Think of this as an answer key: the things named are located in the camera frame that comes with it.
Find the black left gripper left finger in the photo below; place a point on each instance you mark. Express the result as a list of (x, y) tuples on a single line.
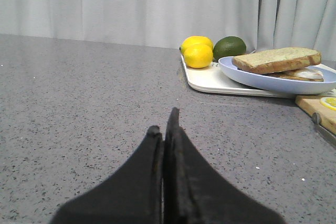
[(133, 194)]

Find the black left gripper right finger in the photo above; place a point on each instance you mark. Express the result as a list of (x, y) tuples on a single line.
[(194, 192)]

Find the light blue round plate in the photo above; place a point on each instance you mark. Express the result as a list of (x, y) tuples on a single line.
[(279, 84)]

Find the bread slice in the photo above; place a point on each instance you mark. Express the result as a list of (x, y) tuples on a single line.
[(288, 75), (277, 60)]

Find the fake fried egg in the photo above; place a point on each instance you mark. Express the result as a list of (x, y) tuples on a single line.
[(308, 74)]

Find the cream bear tray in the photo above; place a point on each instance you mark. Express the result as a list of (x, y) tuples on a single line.
[(212, 80)]

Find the front yellow lemon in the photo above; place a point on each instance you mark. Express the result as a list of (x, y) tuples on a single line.
[(198, 56)]

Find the yellow lemon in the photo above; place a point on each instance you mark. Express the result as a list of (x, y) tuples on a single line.
[(195, 40), (198, 56)]

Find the wooden cutting board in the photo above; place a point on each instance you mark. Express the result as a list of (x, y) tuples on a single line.
[(311, 104)]

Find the green lime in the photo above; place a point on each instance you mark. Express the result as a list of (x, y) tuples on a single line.
[(229, 46)]

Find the rear yellow lemon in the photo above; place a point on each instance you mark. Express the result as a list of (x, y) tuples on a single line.
[(195, 40)]

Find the fake lemon slice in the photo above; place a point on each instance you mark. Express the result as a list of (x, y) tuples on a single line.
[(329, 102)]

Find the grey white curtain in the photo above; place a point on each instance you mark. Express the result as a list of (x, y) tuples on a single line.
[(262, 24)]

